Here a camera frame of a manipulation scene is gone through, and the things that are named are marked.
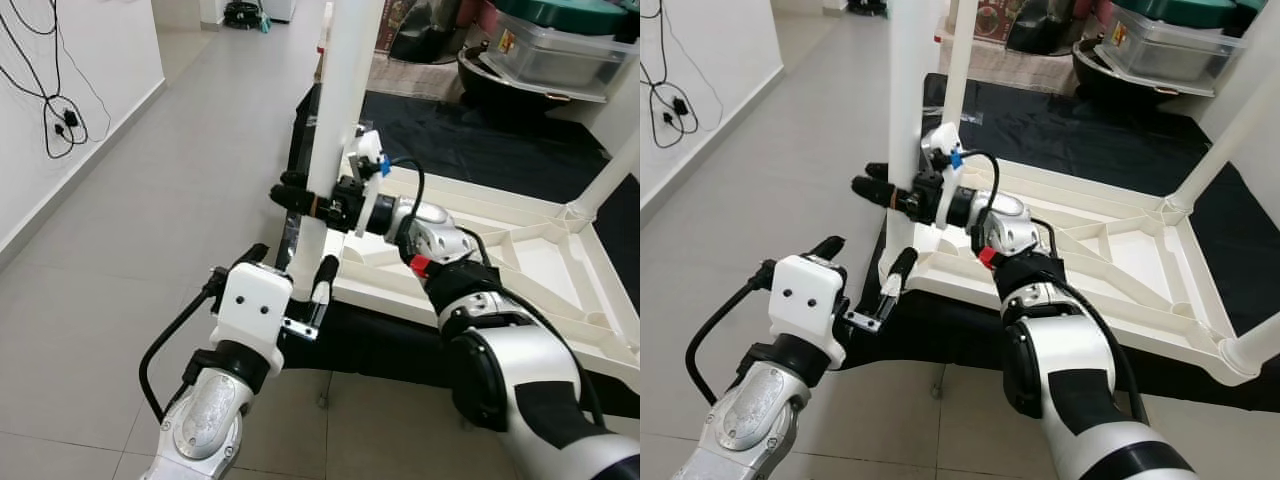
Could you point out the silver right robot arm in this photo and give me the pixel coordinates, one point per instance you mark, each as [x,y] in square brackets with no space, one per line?
[540,400]
[1080,400]

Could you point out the beige cloth covered bench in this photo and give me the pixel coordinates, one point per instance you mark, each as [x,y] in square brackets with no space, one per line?
[1010,68]
[410,78]

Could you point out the black table cloth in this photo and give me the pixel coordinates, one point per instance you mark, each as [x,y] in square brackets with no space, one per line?
[1080,130]
[480,140]

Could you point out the black wok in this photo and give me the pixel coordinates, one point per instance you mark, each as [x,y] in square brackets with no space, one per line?
[1100,85]
[490,95]

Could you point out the storage box with orange lid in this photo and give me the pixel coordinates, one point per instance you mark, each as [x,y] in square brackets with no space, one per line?
[389,25]
[995,20]

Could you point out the black bag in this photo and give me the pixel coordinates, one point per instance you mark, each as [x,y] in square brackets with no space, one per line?
[430,35]
[1045,28]

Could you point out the white plastic table top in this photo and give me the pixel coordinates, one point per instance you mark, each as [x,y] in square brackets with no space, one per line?
[1150,250]
[560,270]

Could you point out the pink plastic box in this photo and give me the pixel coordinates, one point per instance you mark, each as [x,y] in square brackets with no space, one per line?
[490,15]
[1103,10]

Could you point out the clear plastic storage box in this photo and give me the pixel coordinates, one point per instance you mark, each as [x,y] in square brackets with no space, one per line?
[560,60]
[1170,55]

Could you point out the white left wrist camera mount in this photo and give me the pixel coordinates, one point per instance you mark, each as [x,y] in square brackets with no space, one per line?
[250,305]
[805,295]

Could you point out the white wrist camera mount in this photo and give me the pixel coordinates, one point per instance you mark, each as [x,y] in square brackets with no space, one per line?
[250,305]
[805,295]
[365,150]
[940,140]

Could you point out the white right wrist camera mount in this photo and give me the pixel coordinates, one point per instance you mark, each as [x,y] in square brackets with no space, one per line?
[940,140]
[365,150]

